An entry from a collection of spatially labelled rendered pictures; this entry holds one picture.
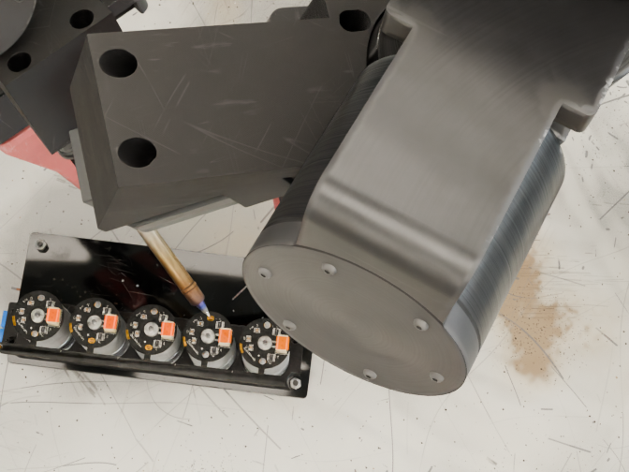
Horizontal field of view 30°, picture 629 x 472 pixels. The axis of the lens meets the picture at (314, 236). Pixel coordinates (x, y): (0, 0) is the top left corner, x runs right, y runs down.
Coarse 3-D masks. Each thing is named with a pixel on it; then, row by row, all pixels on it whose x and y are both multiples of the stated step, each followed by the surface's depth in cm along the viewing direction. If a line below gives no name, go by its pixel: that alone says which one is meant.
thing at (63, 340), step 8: (32, 312) 57; (40, 312) 57; (64, 312) 58; (32, 320) 58; (40, 320) 57; (64, 320) 58; (64, 328) 58; (56, 336) 58; (64, 336) 59; (72, 336) 61; (40, 344) 58; (48, 344) 59; (56, 344) 59; (64, 344) 60; (72, 344) 61
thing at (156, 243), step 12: (144, 240) 56; (156, 240) 56; (156, 252) 56; (168, 252) 56; (168, 264) 57; (180, 264) 57; (180, 276) 57; (180, 288) 57; (192, 288) 57; (192, 300) 57
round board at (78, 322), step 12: (84, 300) 58; (96, 300) 58; (72, 312) 58; (84, 312) 58; (96, 312) 58; (108, 312) 58; (72, 324) 57; (84, 324) 57; (120, 324) 58; (84, 336) 57; (96, 336) 57; (108, 336) 57
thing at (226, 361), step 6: (210, 318) 58; (204, 330) 57; (210, 330) 57; (204, 336) 57; (210, 336) 57; (204, 342) 57; (210, 342) 57; (234, 342) 59; (234, 348) 60; (228, 354) 58; (234, 354) 61; (192, 360) 60; (222, 360) 58; (228, 360) 60; (234, 360) 62; (210, 366) 59; (216, 366) 59; (222, 366) 60; (228, 366) 61
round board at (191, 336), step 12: (192, 324) 58; (204, 324) 58; (216, 324) 58; (228, 324) 58; (192, 336) 57; (216, 336) 57; (192, 348) 57; (204, 348) 57; (216, 348) 57; (228, 348) 57; (216, 360) 57
